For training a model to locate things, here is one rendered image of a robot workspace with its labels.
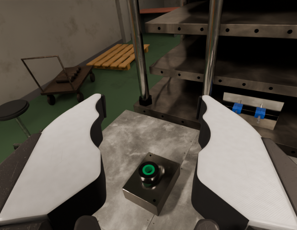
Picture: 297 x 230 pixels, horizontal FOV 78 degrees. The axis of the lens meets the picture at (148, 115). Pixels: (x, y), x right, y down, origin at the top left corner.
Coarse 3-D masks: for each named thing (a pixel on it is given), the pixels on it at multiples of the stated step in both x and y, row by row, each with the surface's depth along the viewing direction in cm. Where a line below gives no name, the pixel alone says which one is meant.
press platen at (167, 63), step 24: (192, 48) 134; (240, 48) 124; (264, 48) 120; (288, 48) 116; (168, 72) 111; (192, 72) 103; (216, 72) 100; (240, 72) 97; (264, 72) 94; (288, 72) 92
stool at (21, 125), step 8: (8, 104) 187; (16, 104) 185; (24, 104) 183; (0, 112) 175; (8, 112) 174; (16, 112) 174; (24, 112) 180; (0, 120) 170; (16, 120) 188; (24, 128) 196; (16, 144) 215
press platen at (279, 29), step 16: (224, 0) 135; (240, 0) 128; (256, 0) 121; (272, 0) 115; (288, 0) 110; (160, 16) 111; (176, 16) 106; (192, 16) 101; (224, 16) 93; (240, 16) 89; (256, 16) 86; (272, 16) 83; (288, 16) 80; (160, 32) 99; (176, 32) 94; (192, 32) 90; (224, 32) 83; (240, 32) 80; (256, 32) 78; (272, 32) 74; (288, 32) 73
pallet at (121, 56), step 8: (112, 48) 462; (120, 48) 456; (128, 48) 449; (144, 48) 436; (104, 56) 424; (112, 56) 420; (120, 56) 414; (128, 56) 409; (88, 64) 390; (96, 64) 384; (104, 64) 380; (112, 64) 375; (120, 64) 371; (128, 64) 374
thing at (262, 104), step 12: (228, 96) 98; (240, 96) 95; (252, 96) 92; (264, 96) 91; (276, 96) 90; (228, 108) 102; (252, 108) 95; (264, 108) 92; (276, 108) 89; (252, 120) 99; (264, 120) 96; (276, 120) 93
